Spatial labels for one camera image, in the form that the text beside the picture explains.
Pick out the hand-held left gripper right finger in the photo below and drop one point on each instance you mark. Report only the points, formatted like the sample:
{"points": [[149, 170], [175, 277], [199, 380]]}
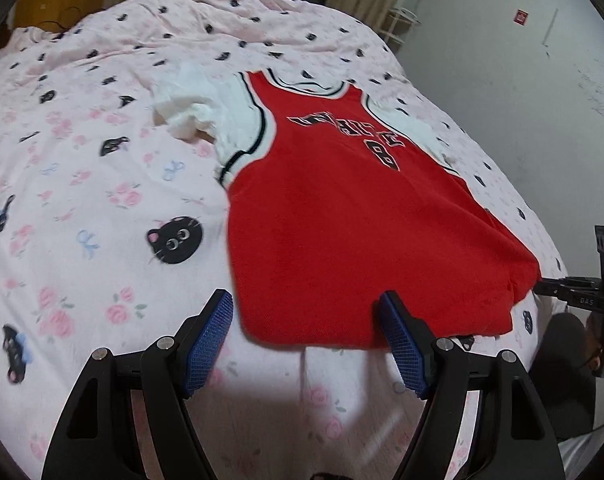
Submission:
{"points": [[404, 345]]}

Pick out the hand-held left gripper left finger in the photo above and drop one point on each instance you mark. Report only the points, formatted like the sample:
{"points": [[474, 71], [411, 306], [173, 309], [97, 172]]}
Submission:
{"points": [[209, 345]]}

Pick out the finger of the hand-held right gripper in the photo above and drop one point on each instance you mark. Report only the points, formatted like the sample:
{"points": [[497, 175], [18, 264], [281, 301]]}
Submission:
{"points": [[554, 289]]}

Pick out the red jersey with white sleeves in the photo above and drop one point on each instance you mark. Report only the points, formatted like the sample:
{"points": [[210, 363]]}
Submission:
{"points": [[352, 210]]}

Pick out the person's right hand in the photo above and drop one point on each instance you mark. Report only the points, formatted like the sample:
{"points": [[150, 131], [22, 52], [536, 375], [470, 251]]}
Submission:
{"points": [[593, 345]]}

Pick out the person's white shirt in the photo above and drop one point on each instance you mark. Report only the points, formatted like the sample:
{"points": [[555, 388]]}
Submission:
{"points": [[594, 452]]}

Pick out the pink cat print bed sheet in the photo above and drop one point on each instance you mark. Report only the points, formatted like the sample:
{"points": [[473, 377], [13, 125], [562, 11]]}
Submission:
{"points": [[106, 160]]}

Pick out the red wall sign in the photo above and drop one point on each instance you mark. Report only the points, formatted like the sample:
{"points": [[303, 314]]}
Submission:
{"points": [[521, 17]]}

